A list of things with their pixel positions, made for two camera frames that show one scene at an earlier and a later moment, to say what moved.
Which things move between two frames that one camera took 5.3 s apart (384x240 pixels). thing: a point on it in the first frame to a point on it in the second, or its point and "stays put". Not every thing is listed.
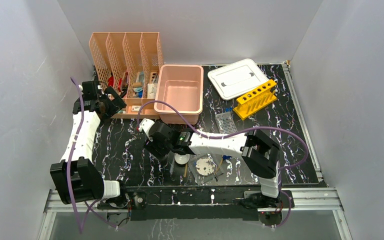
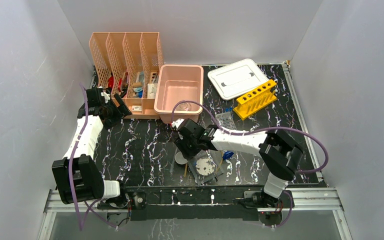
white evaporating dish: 182,159 stays put
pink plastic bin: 182,87 stays put
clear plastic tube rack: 226,123 stays put
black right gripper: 151,146 to 180,143
